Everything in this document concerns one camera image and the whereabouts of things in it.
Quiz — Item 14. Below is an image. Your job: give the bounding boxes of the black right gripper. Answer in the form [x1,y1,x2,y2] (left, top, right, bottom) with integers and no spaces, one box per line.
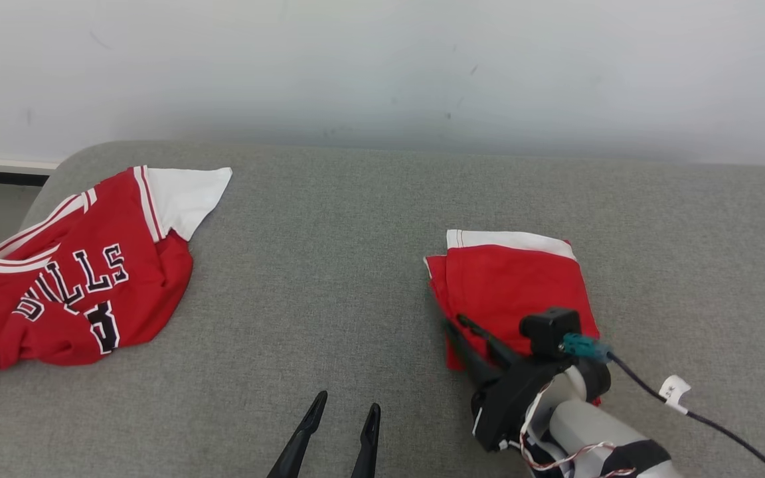
[444,314,572,453]

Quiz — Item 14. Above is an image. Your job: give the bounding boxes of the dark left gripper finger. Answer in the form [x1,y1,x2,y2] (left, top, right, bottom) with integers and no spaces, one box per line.
[351,403,381,478]
[267,390,328,478]

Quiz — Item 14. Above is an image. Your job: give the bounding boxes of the red shorts with white trim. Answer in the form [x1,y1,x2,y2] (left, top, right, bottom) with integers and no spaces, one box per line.
[424,230,601,406]

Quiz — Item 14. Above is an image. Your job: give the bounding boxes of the red jersey with white sleeves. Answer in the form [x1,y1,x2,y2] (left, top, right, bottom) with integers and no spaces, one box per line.
[0,166,232,402]

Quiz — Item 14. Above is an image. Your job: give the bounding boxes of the teal right camera connector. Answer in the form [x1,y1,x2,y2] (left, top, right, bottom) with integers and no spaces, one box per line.
[560,333,612,362]

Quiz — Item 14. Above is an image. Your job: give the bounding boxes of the thin white red wires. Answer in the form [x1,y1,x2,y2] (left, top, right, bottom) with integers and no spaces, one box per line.
[519,385,636,478]

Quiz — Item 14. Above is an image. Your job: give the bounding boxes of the white tag on right cable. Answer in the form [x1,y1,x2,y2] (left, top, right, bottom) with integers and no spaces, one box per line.
[659,375,691,407]

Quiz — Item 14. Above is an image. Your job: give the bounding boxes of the black right camera cable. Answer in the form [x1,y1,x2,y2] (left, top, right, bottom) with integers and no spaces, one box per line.
[607,352,765,478]

